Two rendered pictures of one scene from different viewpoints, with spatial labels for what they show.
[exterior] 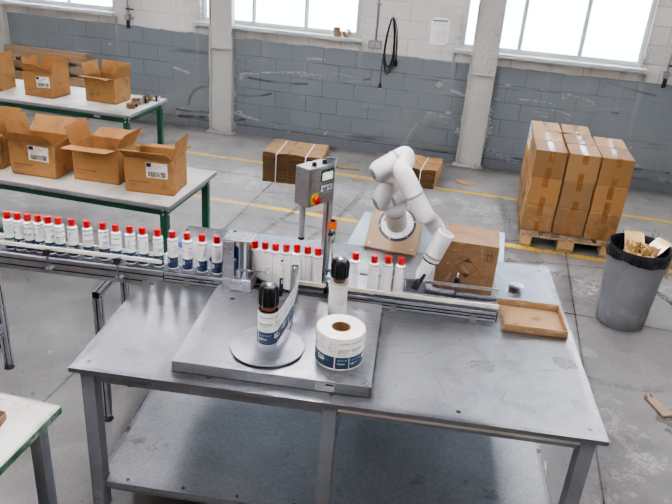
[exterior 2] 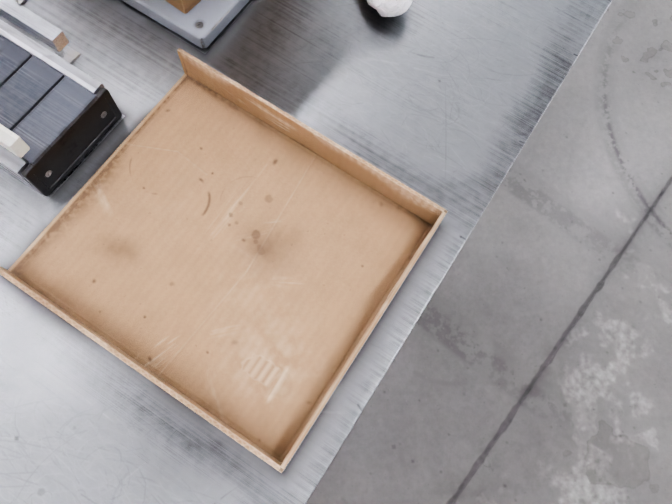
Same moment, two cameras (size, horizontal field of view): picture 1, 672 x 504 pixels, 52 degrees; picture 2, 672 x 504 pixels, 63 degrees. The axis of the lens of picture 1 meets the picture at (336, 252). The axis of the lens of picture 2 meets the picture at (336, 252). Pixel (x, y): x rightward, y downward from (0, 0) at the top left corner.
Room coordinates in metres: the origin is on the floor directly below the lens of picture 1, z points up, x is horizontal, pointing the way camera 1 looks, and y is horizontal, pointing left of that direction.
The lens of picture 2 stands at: (2.80, -1.10, 1.32)
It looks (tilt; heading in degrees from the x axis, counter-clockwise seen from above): 72 degrees down; 18
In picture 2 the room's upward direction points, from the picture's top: 10 degrees clockwise
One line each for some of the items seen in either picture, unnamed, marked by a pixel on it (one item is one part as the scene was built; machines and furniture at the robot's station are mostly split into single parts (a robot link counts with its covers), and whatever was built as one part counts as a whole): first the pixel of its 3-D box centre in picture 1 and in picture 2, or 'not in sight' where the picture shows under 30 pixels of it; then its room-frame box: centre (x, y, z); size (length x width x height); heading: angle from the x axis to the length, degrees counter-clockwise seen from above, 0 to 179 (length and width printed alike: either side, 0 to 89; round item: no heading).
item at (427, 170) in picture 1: (410, 169); not in sight; (7.44, -0.77, 0.11); 0.65 x 0.54 x 0.22; 75
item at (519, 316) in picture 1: (531, 317); (227, 242); (2.91, -0.97, 0.85); 0.30 x 0.26 x 0.04; 85
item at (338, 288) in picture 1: (338, 288); not in sight; (2.71, -0.02, 1.03); 0.09 x 0.09 x 0.30
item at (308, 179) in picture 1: (315, 183); not in sight; (3.09, 0.12, 1.38); 0.17 x 0.10 x 0.19; 140
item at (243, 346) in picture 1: (267, 346); not in sight; (2.42, 0.25, 0.89); 0.31 x 0.31 x 0.01
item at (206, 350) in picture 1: (285, 334); not in sight; (2.57, 0.19, 0.86); 0.80 x 0.67 x 0.05; 85
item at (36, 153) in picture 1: (41, 145); not in sight; (4.62, 2.12, 0.97); 0.45 x 0.38 x 0.37; 171
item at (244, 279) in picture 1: (239, 260); not in sight; (2.95, 0.46, 1.01); 0.14 x 0.13 x 0.26; 85
